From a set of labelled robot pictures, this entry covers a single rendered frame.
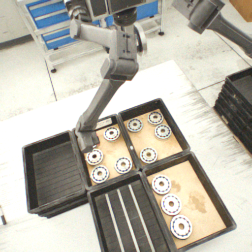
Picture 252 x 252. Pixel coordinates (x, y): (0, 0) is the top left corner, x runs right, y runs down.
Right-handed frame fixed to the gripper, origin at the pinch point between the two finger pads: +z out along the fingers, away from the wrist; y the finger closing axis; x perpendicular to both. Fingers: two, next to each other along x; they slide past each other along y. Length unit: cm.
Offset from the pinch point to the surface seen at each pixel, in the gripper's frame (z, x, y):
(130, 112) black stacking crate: 8.6, 17.4, 27.1
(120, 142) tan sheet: 14.0, 2.4, 14.8
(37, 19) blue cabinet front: 30, 185, -26
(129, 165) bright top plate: 10.5, -14.2, 15.5
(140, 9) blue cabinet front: 63, 192, 94
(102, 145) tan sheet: 13.3, 5.0, 3.6
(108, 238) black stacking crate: 11.0, -45.3, -6.6
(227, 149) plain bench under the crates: 30, -21, 78
